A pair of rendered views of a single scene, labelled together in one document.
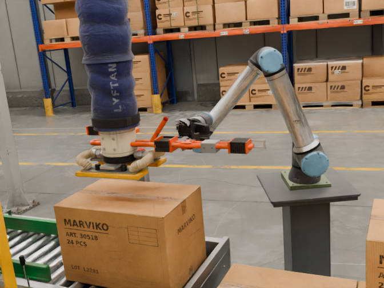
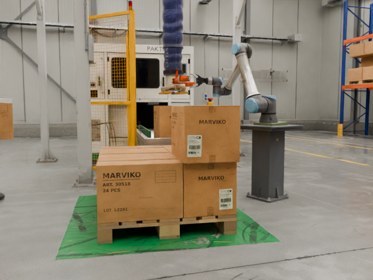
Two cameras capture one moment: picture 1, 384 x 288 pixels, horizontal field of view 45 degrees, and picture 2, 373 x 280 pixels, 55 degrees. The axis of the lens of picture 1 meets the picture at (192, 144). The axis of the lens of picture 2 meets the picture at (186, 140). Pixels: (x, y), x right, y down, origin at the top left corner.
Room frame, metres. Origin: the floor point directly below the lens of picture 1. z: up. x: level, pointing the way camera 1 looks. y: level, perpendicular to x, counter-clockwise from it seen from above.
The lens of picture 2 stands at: (-0.23, -3.10, 0.93)
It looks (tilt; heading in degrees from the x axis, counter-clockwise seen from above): 5 degrees down; 53
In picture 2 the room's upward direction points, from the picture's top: straight up
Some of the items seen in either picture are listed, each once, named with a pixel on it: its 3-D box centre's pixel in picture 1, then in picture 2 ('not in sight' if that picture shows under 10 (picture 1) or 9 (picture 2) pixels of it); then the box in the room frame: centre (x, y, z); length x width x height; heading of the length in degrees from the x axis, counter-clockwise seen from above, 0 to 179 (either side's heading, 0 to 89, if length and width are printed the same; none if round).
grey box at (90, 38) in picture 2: not in sight; (91, 49); (1.46, 1.06, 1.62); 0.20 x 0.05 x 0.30; 65
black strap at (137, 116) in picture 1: (116, 119); (173, 72); (2.14, 0.34, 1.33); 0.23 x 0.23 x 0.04
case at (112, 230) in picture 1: (133, 232); (173, 123); (2.13, 0.33, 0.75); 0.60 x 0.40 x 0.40; 64
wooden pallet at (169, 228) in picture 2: not in sight; (159, 206); (1.41, -0.49, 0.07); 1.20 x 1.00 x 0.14; 65
